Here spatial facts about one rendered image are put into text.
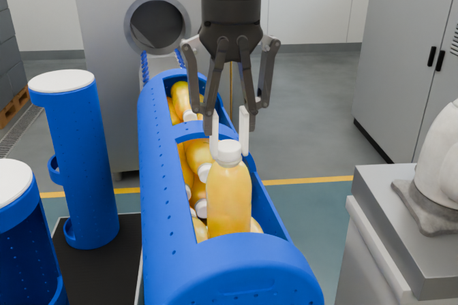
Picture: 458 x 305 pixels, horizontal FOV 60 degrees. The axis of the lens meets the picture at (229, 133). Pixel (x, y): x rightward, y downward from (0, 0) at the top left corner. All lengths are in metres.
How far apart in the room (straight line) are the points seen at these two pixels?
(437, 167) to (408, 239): 0.16
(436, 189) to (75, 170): 1.53
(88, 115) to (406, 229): 1.40
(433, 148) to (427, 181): 0.08
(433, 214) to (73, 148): 1.48
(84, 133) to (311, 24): 4.41
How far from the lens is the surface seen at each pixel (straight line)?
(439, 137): 0.90
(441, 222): 0.98
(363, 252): 1.11
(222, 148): 0.59
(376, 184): 1.06
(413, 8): 2.95
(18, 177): 1.24
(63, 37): 5.87
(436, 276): 0.89
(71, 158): 1.95
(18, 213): 1.18
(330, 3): 5.86
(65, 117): 1.86
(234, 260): 0.58
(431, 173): 0.93
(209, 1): 0.50
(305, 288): 0.66
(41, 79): 1.97
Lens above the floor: 1.65
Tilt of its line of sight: 28 degrees down
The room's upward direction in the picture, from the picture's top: straight up
